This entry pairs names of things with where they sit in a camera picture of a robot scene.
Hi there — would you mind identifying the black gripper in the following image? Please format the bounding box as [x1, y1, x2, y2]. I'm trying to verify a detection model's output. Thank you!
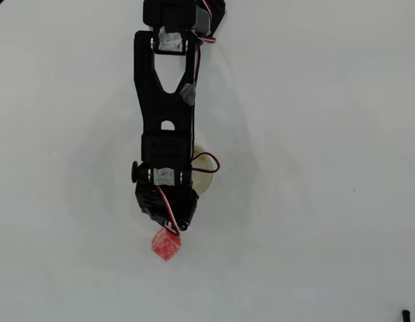
[134, 180, 199, 233]

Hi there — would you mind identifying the red foam cube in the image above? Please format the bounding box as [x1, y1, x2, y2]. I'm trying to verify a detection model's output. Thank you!
[150, 227, 183, 262]

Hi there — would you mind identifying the black five-joint robot arm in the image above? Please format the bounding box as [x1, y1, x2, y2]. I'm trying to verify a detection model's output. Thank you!
[131, 0, 228, 189]

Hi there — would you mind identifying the white paper cup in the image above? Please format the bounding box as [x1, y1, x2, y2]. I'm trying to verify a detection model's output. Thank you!
[190, 143, 217, 197]

